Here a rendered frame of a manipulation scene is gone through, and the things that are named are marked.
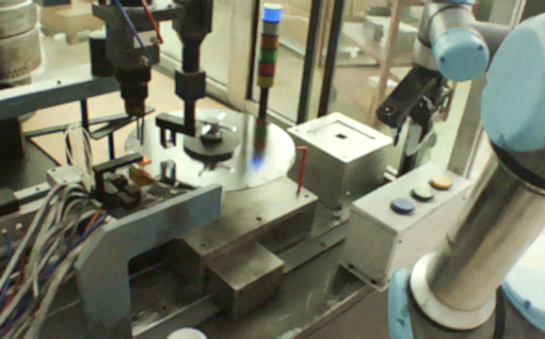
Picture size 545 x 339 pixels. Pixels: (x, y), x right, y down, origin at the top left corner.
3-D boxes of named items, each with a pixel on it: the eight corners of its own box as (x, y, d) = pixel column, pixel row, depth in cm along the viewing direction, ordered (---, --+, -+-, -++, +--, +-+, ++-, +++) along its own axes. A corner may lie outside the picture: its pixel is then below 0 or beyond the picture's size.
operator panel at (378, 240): (414, 215, 126) (429, 160, 118) (454, 238, 119) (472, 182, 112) (338, 263, 108) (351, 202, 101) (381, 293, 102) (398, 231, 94)
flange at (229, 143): (239, 133, 109) (240, 121, 108) (239, 160, 100) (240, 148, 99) (185, 129, 108) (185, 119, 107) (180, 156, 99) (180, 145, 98)
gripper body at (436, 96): (447, 113, 104) (465, 61, 95) (420, 130, 100) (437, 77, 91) (417, 93, 108) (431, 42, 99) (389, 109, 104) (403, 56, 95)
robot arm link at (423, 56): (442, 56, 88) (405, 35, 92) (435, 79, 91) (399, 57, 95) (468, 43, 92) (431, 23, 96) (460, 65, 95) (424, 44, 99)
